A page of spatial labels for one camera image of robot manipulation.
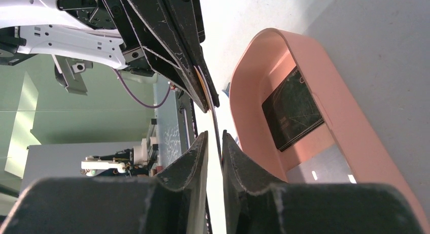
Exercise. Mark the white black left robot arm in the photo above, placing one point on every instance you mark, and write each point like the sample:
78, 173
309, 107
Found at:
76, 33

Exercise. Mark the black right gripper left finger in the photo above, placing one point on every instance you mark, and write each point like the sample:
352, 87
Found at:
173, 201

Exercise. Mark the pink oval tray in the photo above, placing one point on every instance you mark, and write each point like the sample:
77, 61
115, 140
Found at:
270, 57

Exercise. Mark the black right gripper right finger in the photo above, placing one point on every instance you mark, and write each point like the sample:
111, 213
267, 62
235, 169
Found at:
258, 202

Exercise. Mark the striped back credit card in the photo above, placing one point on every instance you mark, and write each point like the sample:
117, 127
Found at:
291, 112

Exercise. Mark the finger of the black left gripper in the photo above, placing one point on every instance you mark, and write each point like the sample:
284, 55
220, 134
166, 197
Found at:
187, 20
146, 24

